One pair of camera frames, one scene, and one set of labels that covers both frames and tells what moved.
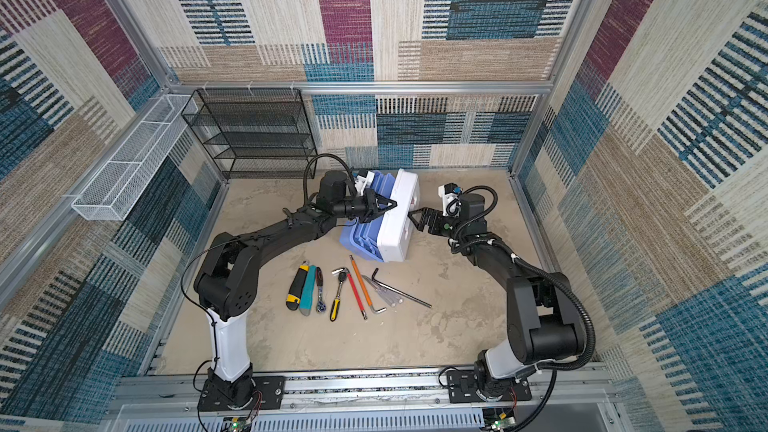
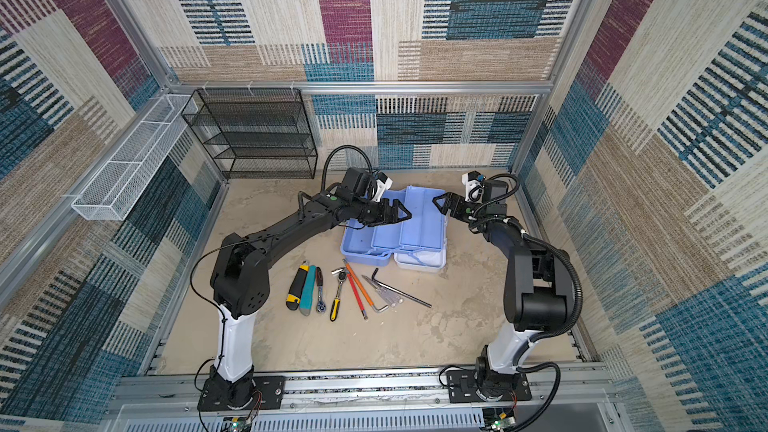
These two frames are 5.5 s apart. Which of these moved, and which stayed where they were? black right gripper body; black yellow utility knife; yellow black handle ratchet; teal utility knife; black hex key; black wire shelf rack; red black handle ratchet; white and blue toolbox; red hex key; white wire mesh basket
Moved: white and blue toolbox; black right gripper body
Stayed: black hex key; white wire mesh basket; yellow black handle ratchet; black wire shelf rack; red black handle ratchet; red hex key; teal utility knife; black yellow utility knife
